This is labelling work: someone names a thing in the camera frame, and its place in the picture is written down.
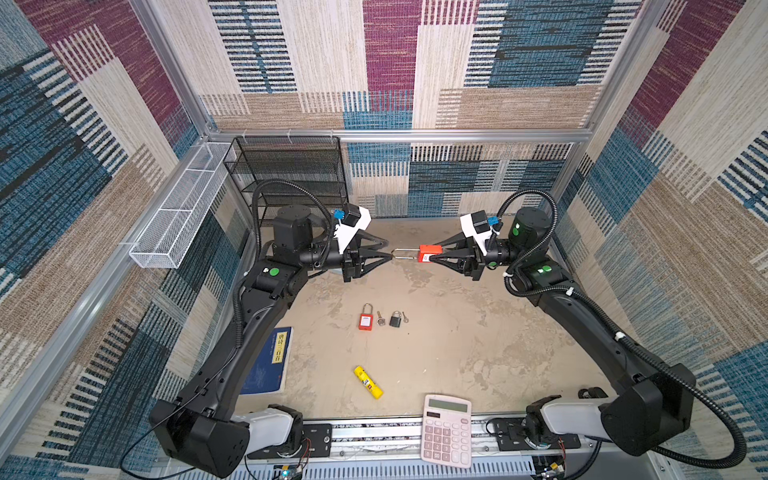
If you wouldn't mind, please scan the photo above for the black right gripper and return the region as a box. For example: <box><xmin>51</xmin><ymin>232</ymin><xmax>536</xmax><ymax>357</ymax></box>
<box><xmin>428</xmin><ymin>230</ymin><xmax>524</xmax><ymax>281</ymax></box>

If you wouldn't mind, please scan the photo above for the red padlock with key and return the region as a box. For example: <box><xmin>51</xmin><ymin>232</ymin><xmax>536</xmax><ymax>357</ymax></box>
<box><xmin>358</xmin><ymin>303</ymin><xmax>374</xmax><ymax>331</ymax></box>

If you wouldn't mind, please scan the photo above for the small black padlock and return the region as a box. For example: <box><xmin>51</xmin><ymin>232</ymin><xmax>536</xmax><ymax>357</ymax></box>
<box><xmin>389</xmin><ymin>311</ymin><xmax>403</xmax><ymax>328</ymax></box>

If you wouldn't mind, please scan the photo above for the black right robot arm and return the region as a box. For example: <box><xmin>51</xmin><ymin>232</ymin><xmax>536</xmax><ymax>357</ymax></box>
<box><xmin>429</xmin><ymin>190</ymin><xmax>747</xmax><ymax>470</ymax></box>

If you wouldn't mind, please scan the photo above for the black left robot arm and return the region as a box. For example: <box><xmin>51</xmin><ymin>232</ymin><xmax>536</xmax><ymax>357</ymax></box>
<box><xmin>149</xmin><ymin>179</ymin><xmax>393</xmax><ymax>478</ymax></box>

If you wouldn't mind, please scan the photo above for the yellow glue stick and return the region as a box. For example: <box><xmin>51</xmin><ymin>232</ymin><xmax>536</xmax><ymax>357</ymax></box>
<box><xmin>353</xmin><ymin>366</ymin><xmax>383</xmax><ymax>399</ymax></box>

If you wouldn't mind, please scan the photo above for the blue notebook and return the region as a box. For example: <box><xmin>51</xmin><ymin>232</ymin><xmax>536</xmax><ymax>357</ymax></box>
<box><xmin>240</xmin><ymin>327</ymin><xmax>293</xmax><ymax>396</ymax></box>

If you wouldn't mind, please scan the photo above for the pink calculator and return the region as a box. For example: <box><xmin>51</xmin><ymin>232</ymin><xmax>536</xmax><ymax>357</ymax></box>
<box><xmin>420</xmin><ymin>394</ymin><xmax>472</xmax><ymax>469</ymax></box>

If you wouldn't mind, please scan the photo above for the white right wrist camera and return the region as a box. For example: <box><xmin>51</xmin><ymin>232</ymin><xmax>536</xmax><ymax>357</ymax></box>
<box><xmin>460</xmin><ymin>210</ymin><xmax>501</xmax><ymax>255</ymax></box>

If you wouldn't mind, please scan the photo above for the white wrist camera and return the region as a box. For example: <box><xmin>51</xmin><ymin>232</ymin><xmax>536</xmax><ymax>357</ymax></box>
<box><xmin>333</xmin><ymin>203</ymin><xmax>371</xmax><ymax>254</ymax></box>
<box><xmin>460</xmin><ymin>210</ymin><xmax>501</xmax><ymax>255</ymax></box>

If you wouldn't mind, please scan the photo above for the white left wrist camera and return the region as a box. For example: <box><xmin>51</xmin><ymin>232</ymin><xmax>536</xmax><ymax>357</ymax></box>
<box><xmin>333</xmin><ymin>203</ymin><xmax>371</xmax><ymax>254</ymax></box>

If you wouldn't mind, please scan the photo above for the black wire shelf rack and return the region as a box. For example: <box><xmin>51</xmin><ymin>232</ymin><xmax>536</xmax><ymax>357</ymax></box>
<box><xmin>223</xmin><ymin>136</ymin><xmax>349</xmax><ymax>211</ymax></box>

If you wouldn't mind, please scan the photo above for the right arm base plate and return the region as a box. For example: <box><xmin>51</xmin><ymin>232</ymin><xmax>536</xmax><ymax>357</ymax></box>
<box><xmin>486</xmin><ymin>417</ymin><xmax>582</xmax><ymax>451</ymax></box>

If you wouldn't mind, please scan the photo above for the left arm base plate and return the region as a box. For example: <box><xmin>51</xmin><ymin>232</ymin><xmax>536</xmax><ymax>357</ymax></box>
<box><xmin>247</xmin><ymin>423</ymin><xmax>333</xmax><ymax>460</ymax></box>

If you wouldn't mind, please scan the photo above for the white wire mesh basket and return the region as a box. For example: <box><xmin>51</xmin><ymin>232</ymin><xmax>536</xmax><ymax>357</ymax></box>
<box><xmin>129</xmin><ymin>142</ymin><xmax>230</xmax><ymax>269</ymax></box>

